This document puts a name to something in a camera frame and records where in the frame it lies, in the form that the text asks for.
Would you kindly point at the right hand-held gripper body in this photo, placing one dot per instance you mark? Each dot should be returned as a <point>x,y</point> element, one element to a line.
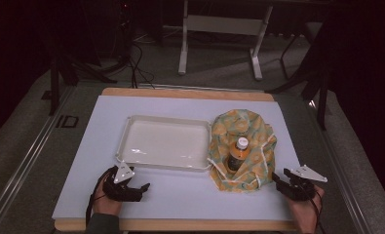
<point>301,187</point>

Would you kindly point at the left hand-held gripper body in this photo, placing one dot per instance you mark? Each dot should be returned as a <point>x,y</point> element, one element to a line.
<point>120,191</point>

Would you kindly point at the orange patterned cloth bag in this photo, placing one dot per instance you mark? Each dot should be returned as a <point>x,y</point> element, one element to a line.
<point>258,152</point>

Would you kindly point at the white plastic tray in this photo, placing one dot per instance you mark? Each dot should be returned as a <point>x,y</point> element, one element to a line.
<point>165,144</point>

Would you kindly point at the orange drink bottle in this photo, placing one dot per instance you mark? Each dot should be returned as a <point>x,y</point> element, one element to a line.
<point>237,156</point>

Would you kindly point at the person's left hand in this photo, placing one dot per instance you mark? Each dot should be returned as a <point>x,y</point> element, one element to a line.
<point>105,204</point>

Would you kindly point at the person's right hand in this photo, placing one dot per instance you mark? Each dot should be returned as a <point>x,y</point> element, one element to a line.
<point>302,213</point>

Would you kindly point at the white table mat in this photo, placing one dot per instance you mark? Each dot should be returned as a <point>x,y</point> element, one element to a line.
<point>167,195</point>

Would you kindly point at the black metal stand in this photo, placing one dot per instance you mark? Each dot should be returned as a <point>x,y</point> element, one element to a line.
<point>55,74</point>
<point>321,91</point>

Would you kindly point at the black chair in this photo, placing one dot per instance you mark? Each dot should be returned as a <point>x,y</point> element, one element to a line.
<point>302,42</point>

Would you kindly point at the white metal desk frame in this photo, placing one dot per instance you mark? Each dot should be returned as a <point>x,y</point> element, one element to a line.
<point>224,25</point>

